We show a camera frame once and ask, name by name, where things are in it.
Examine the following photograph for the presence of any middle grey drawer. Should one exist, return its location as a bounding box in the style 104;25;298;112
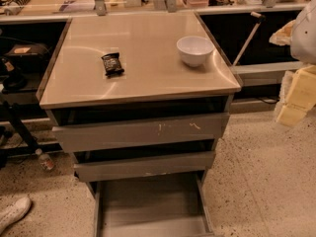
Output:
74;151;215;183

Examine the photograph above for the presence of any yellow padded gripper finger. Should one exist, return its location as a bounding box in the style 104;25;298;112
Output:
276;65;316;127

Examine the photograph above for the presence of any black tripod stand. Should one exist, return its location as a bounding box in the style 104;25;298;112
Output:
2;101;41;153

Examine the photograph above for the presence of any clear plastic bottle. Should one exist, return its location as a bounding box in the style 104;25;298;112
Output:
36;148;54;171

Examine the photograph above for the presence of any white shoe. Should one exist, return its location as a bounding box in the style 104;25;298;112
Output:
0;197;32;234

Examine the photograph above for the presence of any grey drawer cabinet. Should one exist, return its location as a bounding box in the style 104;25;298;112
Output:
36;11;243;237

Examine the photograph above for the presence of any black bag with tag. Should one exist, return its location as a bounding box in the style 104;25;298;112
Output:
4;43;49;66

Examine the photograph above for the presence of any open bottom grey drawer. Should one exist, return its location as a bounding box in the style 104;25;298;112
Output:
93;173;214;237

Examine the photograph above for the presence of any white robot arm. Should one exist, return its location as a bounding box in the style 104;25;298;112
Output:
275;0;316;127

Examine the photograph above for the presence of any top grey drawer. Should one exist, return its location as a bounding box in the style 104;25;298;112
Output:
52;113;229;153

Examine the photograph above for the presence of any dark chocolate rxbar wrapper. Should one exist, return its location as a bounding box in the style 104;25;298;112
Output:
102;52;124;77

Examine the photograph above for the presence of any white ceramic bowl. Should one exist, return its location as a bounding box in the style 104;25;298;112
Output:
177;36;214;67

